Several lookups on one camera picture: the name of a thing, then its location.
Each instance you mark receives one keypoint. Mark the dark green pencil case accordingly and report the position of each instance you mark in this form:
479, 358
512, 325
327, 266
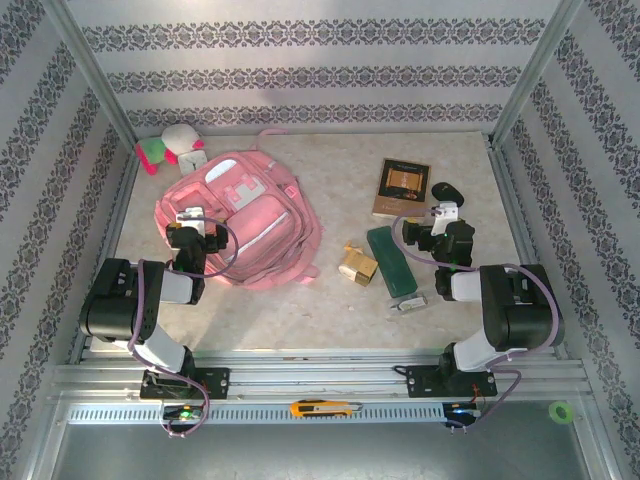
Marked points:
392, 260

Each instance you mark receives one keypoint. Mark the pink backpack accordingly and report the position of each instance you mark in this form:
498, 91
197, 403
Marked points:
260, 215

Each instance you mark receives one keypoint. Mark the brown paperback book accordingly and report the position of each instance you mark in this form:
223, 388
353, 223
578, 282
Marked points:
400, 185

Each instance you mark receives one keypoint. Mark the gold wooden block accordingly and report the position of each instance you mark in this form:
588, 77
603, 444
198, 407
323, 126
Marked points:
360, 267

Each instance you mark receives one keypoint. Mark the small silver metal object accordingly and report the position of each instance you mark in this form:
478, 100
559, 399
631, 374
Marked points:
410, 304

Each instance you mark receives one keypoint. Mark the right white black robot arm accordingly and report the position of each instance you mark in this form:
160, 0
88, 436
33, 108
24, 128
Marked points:
520, 310

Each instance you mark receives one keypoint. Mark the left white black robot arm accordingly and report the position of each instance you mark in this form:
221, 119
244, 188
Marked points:
115, 310

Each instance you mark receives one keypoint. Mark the black computer mouse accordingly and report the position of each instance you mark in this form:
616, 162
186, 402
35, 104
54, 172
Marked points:
445, 192

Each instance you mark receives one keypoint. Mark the white square alarm clock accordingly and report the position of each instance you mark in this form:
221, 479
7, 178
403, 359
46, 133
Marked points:
192, 160

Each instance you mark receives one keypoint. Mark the white pink green plush toy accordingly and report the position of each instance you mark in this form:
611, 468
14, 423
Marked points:
175, 137

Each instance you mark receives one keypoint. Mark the small lit circuit board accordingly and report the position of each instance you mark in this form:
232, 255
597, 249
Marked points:
462, 410
185, 414

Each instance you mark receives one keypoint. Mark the green tape roll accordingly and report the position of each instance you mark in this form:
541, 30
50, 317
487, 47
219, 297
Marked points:
553, 411

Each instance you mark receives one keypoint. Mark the yellow black utility knife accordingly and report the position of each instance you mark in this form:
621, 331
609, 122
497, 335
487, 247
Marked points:
315, 409

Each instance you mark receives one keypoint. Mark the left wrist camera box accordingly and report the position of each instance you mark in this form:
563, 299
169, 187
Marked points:
192, 222

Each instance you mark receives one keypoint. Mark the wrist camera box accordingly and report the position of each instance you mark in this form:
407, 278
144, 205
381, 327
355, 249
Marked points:
192, 222
446, 212

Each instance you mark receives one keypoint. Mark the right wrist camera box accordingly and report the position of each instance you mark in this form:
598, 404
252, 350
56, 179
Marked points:
446, 212

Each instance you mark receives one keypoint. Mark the aluminium side rail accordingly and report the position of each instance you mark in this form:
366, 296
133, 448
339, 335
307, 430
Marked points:
510, 200
120, 200

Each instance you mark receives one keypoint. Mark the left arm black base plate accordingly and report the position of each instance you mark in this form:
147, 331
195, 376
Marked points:
217, 382

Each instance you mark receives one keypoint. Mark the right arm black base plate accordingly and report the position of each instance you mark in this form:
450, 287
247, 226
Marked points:
420, 381

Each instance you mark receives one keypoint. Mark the aluminium mounting rail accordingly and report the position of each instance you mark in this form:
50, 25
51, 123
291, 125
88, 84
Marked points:
320, 380

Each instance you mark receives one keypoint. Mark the aluminium frame post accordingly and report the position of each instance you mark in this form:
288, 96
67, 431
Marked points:
90, 75
537, 70

